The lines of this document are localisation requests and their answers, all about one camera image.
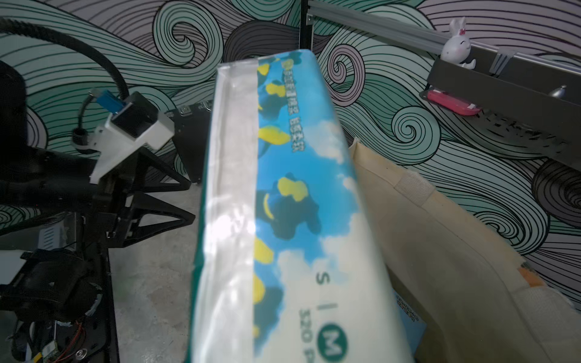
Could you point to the floral canvas tote bag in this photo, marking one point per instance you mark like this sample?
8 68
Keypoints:
481 301

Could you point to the black wall shelf tray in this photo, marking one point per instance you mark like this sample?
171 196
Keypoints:
533 101

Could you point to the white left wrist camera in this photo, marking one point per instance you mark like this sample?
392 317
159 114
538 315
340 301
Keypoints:
132 123

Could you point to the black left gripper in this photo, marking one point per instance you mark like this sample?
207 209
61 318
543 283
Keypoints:
58 183

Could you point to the black carrying case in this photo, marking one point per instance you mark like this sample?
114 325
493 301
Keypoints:
192 129

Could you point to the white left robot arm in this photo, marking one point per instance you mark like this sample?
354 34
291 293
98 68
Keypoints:
14 137

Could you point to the aluminium wall rail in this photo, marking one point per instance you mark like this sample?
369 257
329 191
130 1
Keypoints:
423 39

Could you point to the light blue wipes pack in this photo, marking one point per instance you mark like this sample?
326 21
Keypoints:
414 325

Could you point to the pink item on shelf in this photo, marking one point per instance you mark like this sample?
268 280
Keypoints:
456 105

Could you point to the green blue tissue pack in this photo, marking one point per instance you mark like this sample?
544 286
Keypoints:
287 267

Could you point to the white rabbit figurine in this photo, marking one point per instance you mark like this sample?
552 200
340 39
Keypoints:
457 49

